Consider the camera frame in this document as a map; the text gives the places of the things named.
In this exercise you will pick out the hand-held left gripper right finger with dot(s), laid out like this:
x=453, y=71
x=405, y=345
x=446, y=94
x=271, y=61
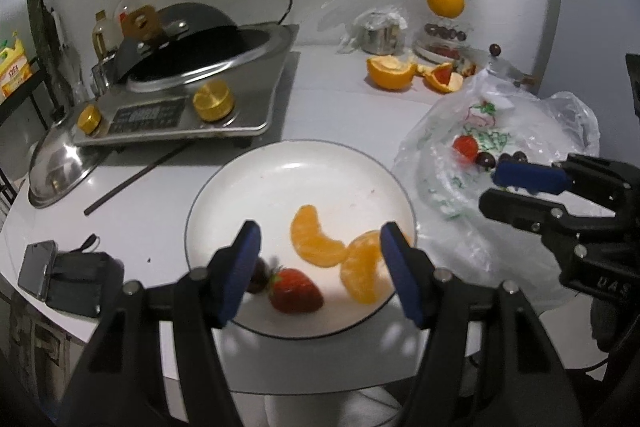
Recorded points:
x=400, y=277

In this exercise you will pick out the black pouch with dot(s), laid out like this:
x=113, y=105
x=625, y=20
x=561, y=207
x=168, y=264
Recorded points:
x=85, y=282

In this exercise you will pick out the steel saucepan lid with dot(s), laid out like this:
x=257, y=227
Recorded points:
x=502, y=67

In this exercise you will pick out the orange peel half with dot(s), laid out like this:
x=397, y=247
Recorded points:
x=392, y=74

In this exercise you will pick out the cluster of cherries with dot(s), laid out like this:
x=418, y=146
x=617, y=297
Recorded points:
x=485, y=160

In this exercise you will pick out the dark cherry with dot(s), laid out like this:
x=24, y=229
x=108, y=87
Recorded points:
x=259, y=279

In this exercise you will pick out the single orange segment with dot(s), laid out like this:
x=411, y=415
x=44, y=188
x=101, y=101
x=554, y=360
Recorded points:
x=310, y=242

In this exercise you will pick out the silver phone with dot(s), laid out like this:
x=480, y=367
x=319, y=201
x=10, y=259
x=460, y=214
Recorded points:
x=35, y=267

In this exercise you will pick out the dark vertical pipe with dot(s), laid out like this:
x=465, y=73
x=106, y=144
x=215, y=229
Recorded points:
x=37, y=17

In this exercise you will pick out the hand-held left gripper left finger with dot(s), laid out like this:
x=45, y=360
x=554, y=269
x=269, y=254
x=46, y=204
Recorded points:
x=242, y=267

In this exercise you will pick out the joined orange segments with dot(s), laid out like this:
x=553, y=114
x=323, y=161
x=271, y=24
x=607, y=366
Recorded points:
x=365, y=267

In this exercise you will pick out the crumpled clear plastic wrap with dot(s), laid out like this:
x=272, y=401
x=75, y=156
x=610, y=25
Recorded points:
x=382, y=14

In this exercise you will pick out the whole orange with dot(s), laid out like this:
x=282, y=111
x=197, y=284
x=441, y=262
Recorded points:
x=445, y=0

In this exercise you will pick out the red strawberry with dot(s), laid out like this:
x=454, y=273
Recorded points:
x=295, y=294
x=466, y=148

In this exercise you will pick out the oil bottle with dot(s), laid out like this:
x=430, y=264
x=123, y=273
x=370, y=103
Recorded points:
x=104, y=39

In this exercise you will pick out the clear printed plastic bag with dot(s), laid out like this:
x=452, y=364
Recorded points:
x=435, y=157

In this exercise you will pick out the black chopstick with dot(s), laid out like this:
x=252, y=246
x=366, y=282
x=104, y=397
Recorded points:
x=135, y=178

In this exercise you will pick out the steel cup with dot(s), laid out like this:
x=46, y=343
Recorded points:
x=384, y=39

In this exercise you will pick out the steel induction cooker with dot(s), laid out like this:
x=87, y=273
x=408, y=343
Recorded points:
x=240, y=97

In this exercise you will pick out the red cap clear bottle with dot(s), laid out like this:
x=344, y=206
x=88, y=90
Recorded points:
x=124, y=9

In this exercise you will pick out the steel wok lid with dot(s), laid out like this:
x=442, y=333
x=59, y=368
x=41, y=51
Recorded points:
x=55, y=162

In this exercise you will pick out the clear glass fruit bowl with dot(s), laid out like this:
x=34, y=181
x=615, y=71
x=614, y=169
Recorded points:
x=442, y=39

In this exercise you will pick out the large gold cooker knob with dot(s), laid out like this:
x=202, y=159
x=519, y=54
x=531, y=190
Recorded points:
x=214, y=101

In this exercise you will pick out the yellow detergent bottle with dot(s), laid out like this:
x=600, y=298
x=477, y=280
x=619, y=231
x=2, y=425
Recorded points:
x=15, y=67

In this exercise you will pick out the orange peel with red flesh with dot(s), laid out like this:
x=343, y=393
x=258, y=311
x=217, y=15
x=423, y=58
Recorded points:
x=445, y=79

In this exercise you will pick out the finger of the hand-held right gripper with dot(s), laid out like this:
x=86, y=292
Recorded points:
x=530, y=177
x=520, y=209

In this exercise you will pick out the white round plate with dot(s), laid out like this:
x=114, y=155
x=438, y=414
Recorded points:
x=325, y=177

